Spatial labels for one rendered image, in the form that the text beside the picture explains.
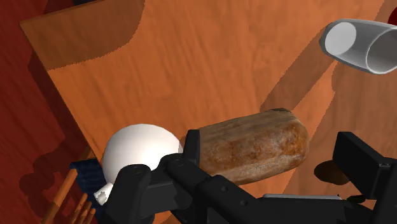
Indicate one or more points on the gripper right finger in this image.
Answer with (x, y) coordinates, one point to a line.
(363, 167)

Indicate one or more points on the brown bread loaf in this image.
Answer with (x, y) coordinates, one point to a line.
(254, 145)

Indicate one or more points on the dark brown round object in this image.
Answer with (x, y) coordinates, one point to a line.
(327, 173)

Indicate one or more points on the wooden chair with blue cushion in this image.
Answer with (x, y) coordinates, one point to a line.
(88, 178)

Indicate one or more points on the grey cup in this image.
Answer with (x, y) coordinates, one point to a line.
(350, 46)

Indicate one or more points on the red round object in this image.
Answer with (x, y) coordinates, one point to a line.
(393, 17)

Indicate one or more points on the wooden table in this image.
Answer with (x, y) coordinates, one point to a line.
(201, 62)

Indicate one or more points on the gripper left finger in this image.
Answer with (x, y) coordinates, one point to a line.
(183, 186)

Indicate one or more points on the white round object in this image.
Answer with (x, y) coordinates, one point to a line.
(139, 145)

